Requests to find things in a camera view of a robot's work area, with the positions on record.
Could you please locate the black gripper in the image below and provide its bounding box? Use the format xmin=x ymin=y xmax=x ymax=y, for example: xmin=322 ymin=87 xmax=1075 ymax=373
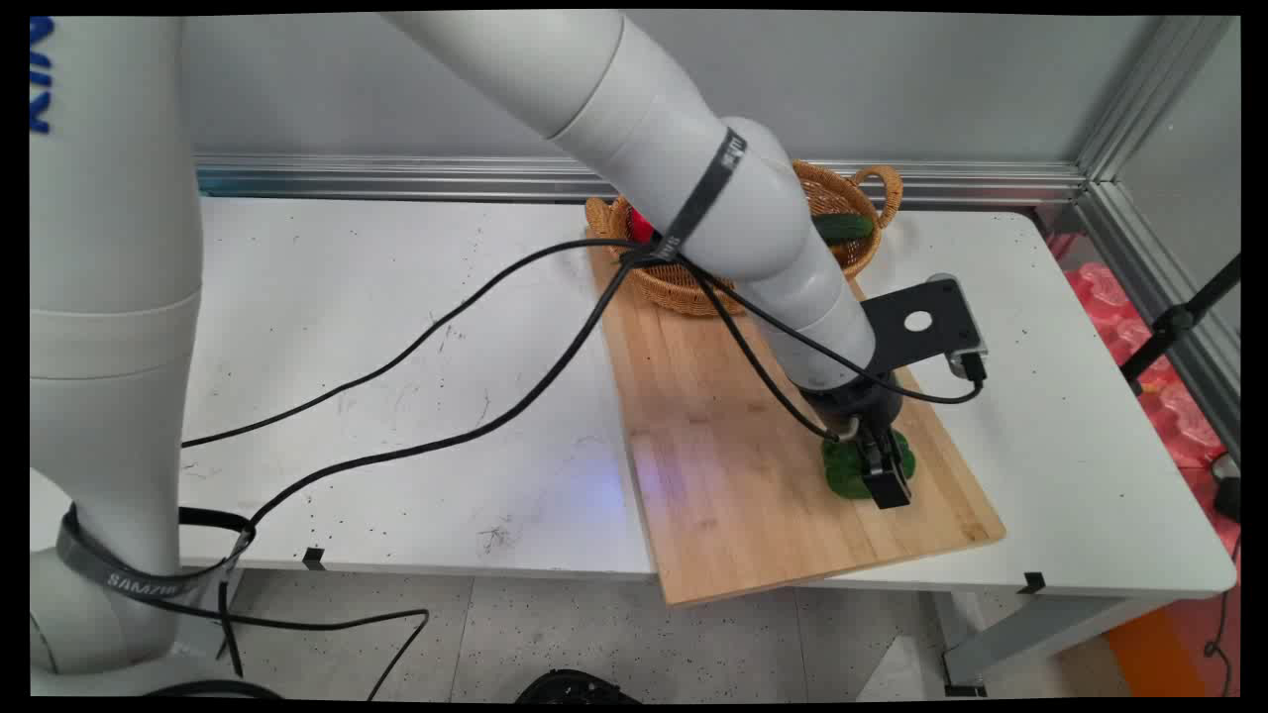
xmin=798 ymin=368 xmax=918 ymax=511

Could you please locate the green bell pepper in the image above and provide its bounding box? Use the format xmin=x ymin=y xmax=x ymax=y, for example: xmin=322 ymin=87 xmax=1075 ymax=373
xmin=820 ymin=428 xmax=917 ymax=501

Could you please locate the long green cucumber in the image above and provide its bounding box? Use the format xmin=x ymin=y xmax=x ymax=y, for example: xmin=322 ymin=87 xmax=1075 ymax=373
xmin=812 ymin=213 xmax=877 ymax=247

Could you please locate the bamboo cutting board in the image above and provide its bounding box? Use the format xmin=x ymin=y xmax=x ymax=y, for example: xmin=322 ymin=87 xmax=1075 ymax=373
xmin=586 ymin=233 xmax=1008 ymax=607

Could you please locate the woven wicker basket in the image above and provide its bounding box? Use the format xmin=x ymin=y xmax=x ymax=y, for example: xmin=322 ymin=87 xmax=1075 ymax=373
xmin=584 ymin=161 xmax=904 ymax=318

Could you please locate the pink plastic packaging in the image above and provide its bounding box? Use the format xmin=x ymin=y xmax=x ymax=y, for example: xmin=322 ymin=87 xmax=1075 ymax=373
xmin=1065 ymin=261 xmax=1229 ymax=468

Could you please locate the black tripod stand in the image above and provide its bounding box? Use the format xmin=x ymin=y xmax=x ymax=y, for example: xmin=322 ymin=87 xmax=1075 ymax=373
xmin=1119 ymin=254 xmax=1241 ymax=389

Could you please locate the orange floor panel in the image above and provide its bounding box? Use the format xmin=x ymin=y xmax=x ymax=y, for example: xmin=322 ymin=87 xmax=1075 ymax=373
xmin=1105 ymin=604 xmax=1217 ymax=698

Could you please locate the black power adapter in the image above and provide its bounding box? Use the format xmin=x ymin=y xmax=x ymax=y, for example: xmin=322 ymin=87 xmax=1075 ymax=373
xmin=1211 ymin=453 xmax=1241 ymax=523

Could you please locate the black round floor object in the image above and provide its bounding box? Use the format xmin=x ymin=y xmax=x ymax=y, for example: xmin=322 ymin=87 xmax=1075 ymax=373
xmin=515 ymin=669 xmax=641 ymax=704

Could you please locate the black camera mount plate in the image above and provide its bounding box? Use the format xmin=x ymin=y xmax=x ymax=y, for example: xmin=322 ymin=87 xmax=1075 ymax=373
xmin=860 ymin=280 xmax=982 ymax=380

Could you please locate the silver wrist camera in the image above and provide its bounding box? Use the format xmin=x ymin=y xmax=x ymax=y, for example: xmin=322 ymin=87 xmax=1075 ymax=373
xmin=926 ymin=273 xmax=991 ymax=384

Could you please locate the side aluminium frame rail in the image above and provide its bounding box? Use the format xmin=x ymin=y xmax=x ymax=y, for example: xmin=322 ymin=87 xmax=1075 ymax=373
xmin=1075 ymin=181 xmax=1241 ymax=458

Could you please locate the black velcro strap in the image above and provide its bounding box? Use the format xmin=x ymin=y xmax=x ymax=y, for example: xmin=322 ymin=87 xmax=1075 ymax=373
xmin=649 ymin=129 xmax=749 ymax=264

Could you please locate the thin black cable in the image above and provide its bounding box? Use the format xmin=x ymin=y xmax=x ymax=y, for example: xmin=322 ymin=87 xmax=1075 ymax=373
xmin=1203 ymin=535 xmax=1241 ymax=696

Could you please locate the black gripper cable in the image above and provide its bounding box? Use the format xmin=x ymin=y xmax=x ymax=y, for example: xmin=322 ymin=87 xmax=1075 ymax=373
xmin=243 ymin=253 xmax=843 ymax=536

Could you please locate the upright aluminium frame post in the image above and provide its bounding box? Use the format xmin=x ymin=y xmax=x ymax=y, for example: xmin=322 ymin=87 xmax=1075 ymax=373
xmin=1076 ymin=15 xmax=1239 ymax=181

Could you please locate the black camera cable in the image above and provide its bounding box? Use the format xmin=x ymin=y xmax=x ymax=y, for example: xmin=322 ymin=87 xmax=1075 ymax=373
xmin=181 ymin=238 xmax=985 ymax=449

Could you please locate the horizontal aluminium frame rail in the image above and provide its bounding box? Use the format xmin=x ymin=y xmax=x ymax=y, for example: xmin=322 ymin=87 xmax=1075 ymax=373
xmin=193 ymin=153 xmax=1088 ymax=208

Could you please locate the black floor cable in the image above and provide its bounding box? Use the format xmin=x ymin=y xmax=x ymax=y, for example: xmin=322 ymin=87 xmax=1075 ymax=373
xmin=69 ymin=564 xmax=432 ymax=700

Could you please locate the grey SAMZHE velcro strap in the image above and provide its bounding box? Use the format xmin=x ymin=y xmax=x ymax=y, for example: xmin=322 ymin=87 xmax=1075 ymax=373
xmin=55 ymin=503 xmax=258 ymax=601

